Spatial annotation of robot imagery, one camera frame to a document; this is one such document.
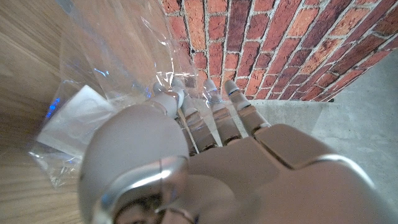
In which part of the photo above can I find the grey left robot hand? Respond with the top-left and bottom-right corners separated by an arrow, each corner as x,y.
77,77 -> 398,224

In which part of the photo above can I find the red brick print backdrop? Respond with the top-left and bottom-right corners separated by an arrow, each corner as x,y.
160,0 -> 398,102

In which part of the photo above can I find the clear cellophane sheet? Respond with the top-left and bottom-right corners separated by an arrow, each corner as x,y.
27,0 -> 218,189

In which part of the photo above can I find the small white block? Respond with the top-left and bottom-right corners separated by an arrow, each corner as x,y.
36,84 -> 121,158

